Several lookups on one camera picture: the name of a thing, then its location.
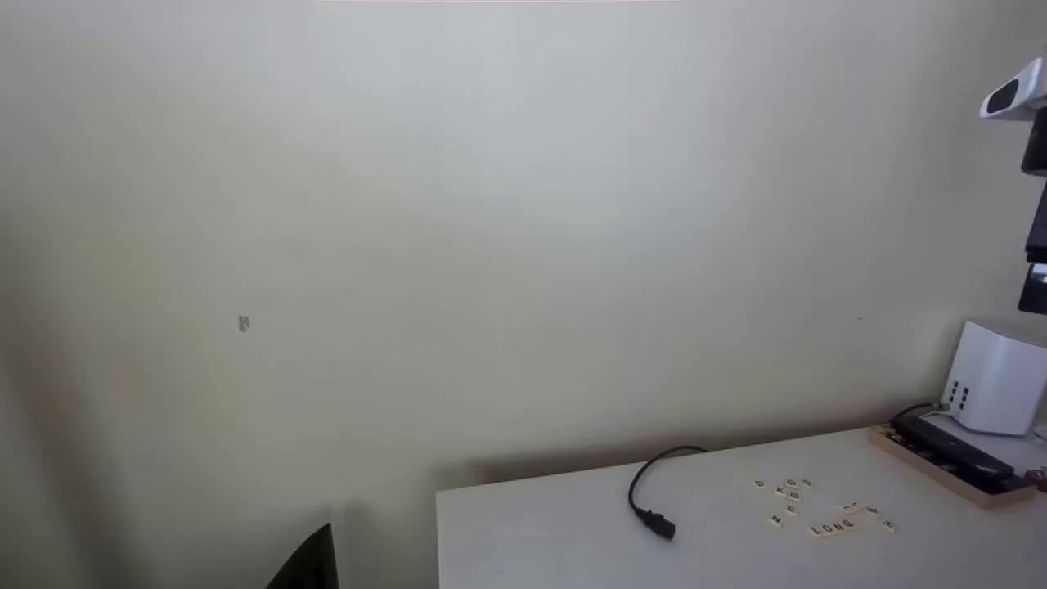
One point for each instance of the black chair backrest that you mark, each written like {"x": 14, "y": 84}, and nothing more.
{"x": 312, "y": 561}

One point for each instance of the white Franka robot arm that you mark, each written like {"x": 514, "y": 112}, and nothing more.
{"x": 1017, "y": 91}

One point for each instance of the white cube speaker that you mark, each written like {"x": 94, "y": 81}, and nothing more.
{"x": 998, "y": 382}

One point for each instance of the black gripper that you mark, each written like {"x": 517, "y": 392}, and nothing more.
{"x": 1037, "y": 225}

